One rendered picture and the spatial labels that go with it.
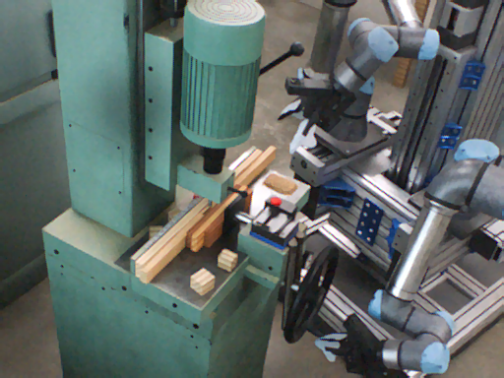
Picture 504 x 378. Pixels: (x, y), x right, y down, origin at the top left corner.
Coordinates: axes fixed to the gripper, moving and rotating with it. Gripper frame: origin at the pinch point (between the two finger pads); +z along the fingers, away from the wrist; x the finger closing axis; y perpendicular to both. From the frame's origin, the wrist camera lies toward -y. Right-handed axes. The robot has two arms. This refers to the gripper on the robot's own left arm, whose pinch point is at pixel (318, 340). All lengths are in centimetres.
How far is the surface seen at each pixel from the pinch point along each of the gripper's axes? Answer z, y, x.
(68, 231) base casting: 60, -44, -17
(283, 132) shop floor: 119, 0, 183
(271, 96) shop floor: 140, -14, 212
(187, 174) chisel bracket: 22, -53, -3
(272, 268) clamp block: 4.6, -25.2, -3.4
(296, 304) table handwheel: -4.1, -18.3, -9.3
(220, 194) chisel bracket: 14.1, -46.5, -2.3
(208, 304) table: 11.0, -26.8, -23.2
